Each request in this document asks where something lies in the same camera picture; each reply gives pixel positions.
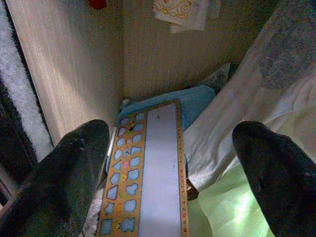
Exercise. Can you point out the wooden shape puzzle board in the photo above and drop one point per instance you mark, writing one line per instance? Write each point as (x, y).
(160, 172)

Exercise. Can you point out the white fluffy rug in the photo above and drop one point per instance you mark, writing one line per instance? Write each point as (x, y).
(17, 86)

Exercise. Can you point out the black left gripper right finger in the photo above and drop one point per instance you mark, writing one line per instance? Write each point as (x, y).
(279, 182)

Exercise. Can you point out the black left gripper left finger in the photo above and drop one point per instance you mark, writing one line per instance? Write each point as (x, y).
(61, 177)

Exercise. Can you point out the white gold-patterned napkin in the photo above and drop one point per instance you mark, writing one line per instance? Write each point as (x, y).
(177, 10)

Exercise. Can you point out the red object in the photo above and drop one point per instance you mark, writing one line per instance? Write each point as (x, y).
(97, 3)

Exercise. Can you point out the white cloth sheet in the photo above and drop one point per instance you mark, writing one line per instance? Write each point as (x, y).
(247, 103)

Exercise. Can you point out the light green cloth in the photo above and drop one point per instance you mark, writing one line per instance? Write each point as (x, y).
(229, 209)

